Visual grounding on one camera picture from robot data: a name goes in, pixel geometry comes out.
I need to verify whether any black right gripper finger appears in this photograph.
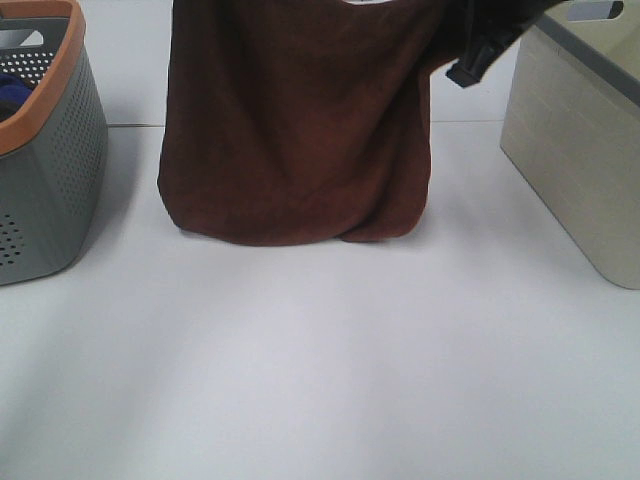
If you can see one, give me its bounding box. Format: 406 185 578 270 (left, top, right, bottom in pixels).
446 0 555 86

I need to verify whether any brown towel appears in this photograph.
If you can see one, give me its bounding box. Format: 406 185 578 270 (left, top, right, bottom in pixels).
157 1 465 246

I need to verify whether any beige basket grey rim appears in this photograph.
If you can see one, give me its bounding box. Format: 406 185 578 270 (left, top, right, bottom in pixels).
500 1 639 290

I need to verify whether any grey perforated basket orange rim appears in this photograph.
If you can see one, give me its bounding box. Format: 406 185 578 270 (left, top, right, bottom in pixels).
1 1 108 285

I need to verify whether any blue cloth in basket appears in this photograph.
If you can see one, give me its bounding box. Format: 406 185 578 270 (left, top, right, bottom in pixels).
0 73 33 121

